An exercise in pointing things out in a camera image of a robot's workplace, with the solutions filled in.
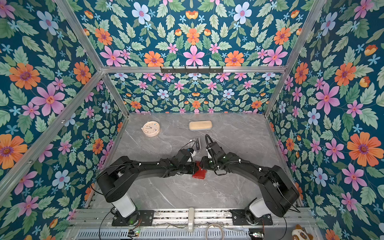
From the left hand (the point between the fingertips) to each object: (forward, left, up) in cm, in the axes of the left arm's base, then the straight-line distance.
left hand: (201, 167), depth 87 cm
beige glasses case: (+33, -1, -1) cm, 33 cm away
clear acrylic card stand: (+19, +2, -1) cm, 19 cm away
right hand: (+1, 0, +2) cm, 2 cm away
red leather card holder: (-2, +1, -4) cm, 4 cm away
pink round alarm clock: (+33, +35, -2) cm, 48 cm away
